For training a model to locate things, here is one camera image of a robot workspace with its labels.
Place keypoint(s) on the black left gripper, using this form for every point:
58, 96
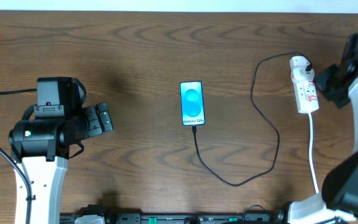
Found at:
92, 119

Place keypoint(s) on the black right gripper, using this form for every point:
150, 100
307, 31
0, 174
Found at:
327, 84

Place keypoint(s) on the blue Galaxy smartphone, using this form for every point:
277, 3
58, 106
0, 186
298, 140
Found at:
192, 103

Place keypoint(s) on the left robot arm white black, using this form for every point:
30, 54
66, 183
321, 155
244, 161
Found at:
40, 145

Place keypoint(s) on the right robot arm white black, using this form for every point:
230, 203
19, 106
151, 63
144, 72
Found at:
337, 200

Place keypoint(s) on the white power strip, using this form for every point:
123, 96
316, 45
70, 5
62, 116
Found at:
305, 91

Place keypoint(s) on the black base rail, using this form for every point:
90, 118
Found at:
102, 214

